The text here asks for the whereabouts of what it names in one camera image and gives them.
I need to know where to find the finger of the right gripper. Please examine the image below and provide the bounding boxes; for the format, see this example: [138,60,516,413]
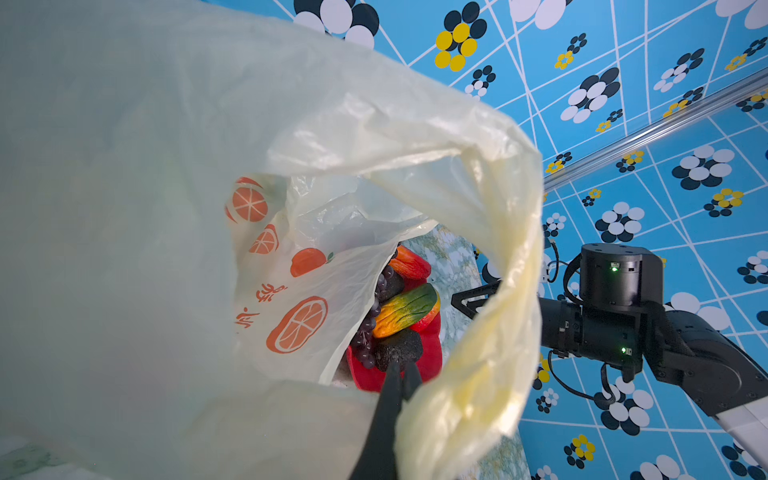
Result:
[451,281,501,318]

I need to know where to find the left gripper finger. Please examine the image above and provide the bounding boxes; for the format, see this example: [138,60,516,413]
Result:
[349,362,422,480]

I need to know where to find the red flower-shaped plate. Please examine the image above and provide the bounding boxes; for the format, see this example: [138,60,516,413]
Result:
[346,245,443,392]

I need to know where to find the green cucumber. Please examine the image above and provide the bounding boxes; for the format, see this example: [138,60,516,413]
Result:
[373,283,441,339]

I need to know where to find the dark avocado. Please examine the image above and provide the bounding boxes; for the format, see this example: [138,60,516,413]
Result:
[373,329,424,371]

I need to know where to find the red chili pepper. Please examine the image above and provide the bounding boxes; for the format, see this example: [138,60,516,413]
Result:
[388,245,431,280]

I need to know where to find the dark purple grapes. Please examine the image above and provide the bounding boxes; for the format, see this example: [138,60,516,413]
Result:
[350,265,405,369]

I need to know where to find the yellowish plastic bag orange print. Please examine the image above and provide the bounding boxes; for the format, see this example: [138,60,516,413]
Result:
[1,1,543,479]

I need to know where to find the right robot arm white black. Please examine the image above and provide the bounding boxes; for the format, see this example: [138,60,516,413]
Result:
[539,243,767,466]

